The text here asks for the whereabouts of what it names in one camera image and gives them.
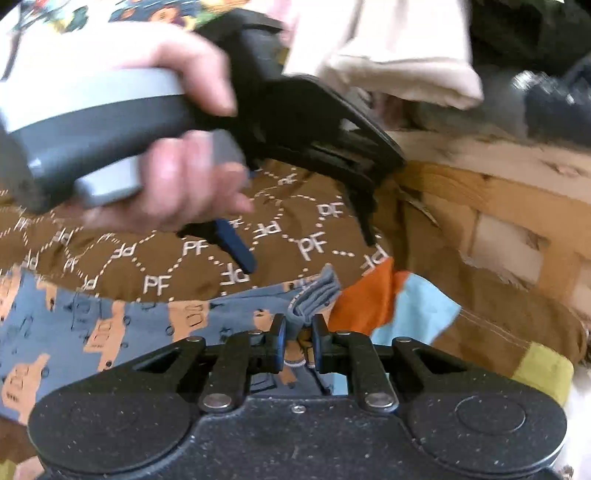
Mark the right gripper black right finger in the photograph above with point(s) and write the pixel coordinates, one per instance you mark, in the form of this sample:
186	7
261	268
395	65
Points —
380	378

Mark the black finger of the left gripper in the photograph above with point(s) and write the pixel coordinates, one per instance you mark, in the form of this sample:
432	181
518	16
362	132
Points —
360	194
219	232

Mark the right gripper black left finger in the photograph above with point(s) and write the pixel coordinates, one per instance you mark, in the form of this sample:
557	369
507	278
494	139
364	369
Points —
216	378

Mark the blue car print pants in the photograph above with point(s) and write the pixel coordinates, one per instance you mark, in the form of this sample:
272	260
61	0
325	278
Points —
52	337

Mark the person's left hand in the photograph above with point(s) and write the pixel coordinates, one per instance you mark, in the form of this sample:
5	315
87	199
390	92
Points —
181	182

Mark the brown PF pattern duvet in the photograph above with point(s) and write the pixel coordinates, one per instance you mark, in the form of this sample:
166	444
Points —
299	225

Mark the cream hanging cloth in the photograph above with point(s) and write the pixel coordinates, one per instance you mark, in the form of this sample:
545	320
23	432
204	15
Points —
414	50

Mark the wooden bed frame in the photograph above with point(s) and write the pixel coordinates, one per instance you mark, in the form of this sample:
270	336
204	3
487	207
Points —
522	209

